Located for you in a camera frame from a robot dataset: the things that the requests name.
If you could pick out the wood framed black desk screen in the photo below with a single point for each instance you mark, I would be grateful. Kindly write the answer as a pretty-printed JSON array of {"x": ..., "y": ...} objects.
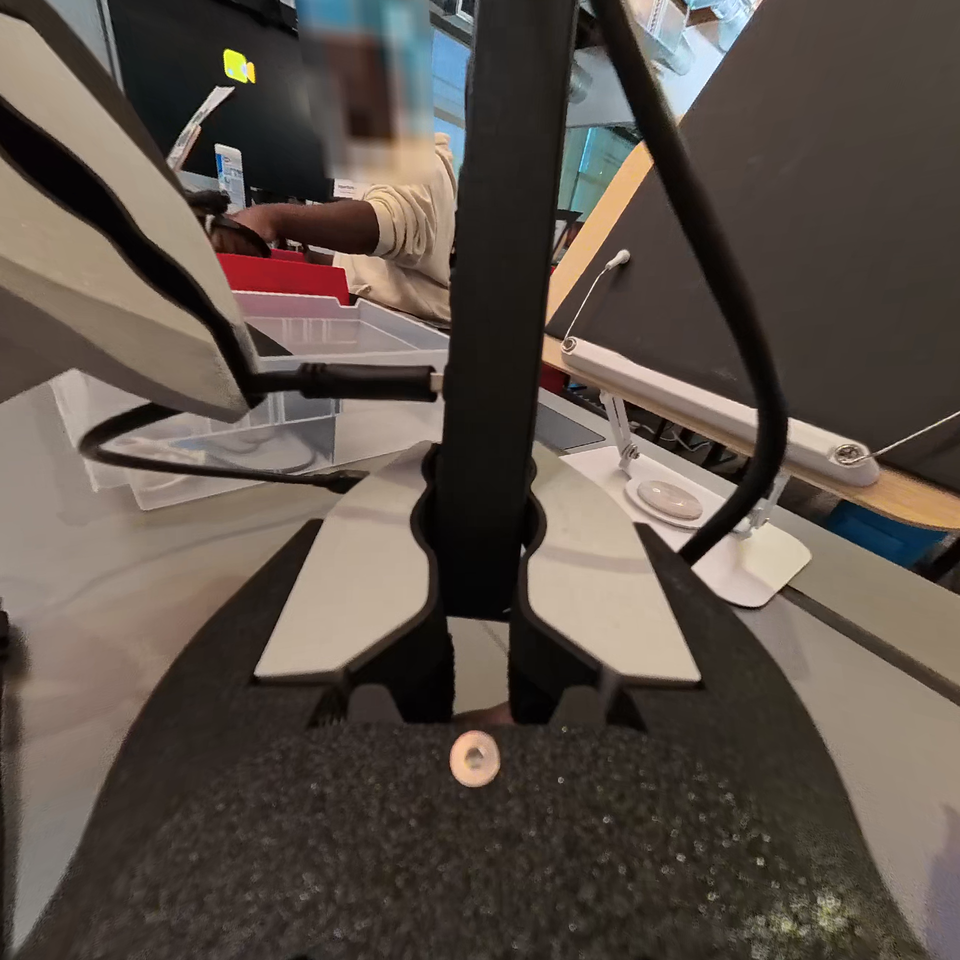
[{"x": 825, "y": 225}]

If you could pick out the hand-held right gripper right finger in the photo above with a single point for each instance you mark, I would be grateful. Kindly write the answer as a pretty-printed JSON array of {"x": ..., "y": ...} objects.
[{"x": 600, "y": 600}]

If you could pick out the black monitor screen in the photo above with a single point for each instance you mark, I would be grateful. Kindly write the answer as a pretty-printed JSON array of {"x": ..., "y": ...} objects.
[{"x": 187, "y": 120}]

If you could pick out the white printed card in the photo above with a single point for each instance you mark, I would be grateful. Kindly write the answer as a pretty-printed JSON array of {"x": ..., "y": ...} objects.
[{"x": 229, "y": 176}]

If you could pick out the red plastic bin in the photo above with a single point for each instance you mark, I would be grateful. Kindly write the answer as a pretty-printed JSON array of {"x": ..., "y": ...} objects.
[{"x": 285, "y": 277}]

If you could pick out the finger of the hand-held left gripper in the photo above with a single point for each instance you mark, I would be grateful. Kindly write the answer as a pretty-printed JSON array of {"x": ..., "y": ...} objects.
[
  {"x": 90, "y": 300},
  {"x": 90, "y": 112}
]

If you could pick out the grey desk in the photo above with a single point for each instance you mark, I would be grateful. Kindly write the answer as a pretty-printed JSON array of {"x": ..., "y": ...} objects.
[{"x": 112, "y": 562}]

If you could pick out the black usb hub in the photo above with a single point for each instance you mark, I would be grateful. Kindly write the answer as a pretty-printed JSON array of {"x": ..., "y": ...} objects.
[{"x": 495, "y": 300}]

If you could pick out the blue crate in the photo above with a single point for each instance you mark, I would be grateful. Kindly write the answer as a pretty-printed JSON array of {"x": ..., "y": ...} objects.
[{"x": 877, "y": 532}]

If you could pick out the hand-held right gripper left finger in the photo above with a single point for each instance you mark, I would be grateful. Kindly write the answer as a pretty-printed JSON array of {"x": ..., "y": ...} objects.
[{"x": 345, "y": 600}]

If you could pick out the clear plastic bin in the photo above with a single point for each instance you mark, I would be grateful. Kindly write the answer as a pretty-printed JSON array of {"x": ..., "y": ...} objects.
[{"x": 352, "y": 330}]

